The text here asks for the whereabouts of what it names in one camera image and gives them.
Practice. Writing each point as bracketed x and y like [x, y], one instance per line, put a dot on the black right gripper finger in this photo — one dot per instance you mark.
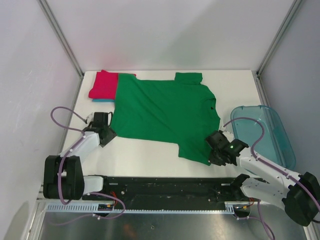
[211, 161]
[211, 155]

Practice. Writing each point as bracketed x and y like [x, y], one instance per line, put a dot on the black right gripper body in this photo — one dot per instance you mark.
[219, 161]

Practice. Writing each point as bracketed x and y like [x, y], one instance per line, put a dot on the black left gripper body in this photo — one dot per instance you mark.
[110, 134]

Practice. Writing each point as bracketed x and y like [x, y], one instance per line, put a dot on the green t shirt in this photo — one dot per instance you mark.
[181, 111]

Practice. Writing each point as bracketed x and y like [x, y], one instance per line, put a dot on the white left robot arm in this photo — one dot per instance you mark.
[63, 174]

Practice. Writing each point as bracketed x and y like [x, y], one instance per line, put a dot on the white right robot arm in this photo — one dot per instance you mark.
[302, 211]

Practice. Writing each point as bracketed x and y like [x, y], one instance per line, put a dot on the folded blue t shirt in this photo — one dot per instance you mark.
[103, 100]

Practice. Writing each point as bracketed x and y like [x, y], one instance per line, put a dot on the folded red t shirt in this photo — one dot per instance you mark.
[105, 85]

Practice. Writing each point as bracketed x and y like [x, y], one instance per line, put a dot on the teal plastic bin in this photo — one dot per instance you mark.
[251, 121]

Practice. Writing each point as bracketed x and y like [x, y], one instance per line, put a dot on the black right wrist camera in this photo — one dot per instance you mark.
[217, 140]

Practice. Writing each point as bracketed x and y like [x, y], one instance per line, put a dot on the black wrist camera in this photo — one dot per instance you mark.
[102, 119]
[217, 140]

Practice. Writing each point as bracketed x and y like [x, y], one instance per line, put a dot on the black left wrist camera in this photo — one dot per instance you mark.
[102, 119]

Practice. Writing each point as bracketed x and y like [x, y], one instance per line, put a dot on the white slotted cable duct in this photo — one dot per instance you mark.
[105, 208]

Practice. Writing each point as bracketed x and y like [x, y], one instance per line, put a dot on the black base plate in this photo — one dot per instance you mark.
[179, 201]

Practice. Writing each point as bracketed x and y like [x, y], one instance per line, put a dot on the aluminium front rail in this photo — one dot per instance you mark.
[216, 191]

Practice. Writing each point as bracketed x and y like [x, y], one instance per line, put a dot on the left aluminium frame post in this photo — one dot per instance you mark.
[53, 22]

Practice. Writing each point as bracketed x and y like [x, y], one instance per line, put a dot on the aluminium frame post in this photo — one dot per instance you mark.
[280, 34]
[53, 22]

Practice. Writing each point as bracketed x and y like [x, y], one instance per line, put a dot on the right aluminium frame post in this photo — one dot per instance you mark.
[280, 34]

